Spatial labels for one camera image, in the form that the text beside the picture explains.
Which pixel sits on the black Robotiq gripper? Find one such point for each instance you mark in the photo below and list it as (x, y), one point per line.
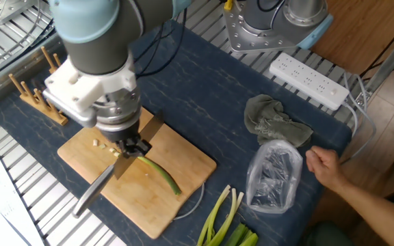
(121, 135)

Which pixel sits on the steel cleaver knife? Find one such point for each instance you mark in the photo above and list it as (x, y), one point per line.
(154, 126)

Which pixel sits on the single scallion stalk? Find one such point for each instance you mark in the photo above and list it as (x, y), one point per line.
(164, 176)

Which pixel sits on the scallion with white stem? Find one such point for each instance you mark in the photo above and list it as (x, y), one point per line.
(234, 201)
(217, 206)
(238, 201)

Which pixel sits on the clear plastic bag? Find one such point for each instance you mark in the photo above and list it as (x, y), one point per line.
(274, 177)

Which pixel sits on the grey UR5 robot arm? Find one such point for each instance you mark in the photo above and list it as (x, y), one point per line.
(98, 54)

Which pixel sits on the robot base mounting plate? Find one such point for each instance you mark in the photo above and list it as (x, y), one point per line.
(251, 39)

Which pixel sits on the person's right forearm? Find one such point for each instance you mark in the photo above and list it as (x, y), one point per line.
(378, 215)

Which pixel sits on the person's right hand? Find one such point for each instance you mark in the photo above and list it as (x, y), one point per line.
(325, 167)

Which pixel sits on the small cut scallion piece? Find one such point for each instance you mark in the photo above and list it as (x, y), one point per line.
(102, 146)
(112, 150)
(117, 154)

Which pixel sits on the small white scallion piece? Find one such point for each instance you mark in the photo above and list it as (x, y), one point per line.
(95, 142)

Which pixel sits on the wooden cutting board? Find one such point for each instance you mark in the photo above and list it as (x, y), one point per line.
(186, 160)

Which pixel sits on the dark blue marbled mat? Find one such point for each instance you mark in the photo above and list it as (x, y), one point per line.
(200, 102)

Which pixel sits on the wooden dish rack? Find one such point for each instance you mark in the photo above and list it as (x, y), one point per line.
(51, 114)

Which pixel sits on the green scallion leaves bundle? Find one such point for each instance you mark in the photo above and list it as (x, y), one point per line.
(239, 235)

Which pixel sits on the grey-green rag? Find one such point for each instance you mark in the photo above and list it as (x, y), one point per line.
(272, 119)

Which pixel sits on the yellow plug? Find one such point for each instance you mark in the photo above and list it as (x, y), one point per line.
(228, 4)

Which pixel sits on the white power strip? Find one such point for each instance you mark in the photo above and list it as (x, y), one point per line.
(306, 80)

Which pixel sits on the green trousers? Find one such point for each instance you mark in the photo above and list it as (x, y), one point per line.
(327, 235)

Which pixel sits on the aluminium extrusion post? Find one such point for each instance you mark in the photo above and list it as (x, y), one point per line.
(388, 65)

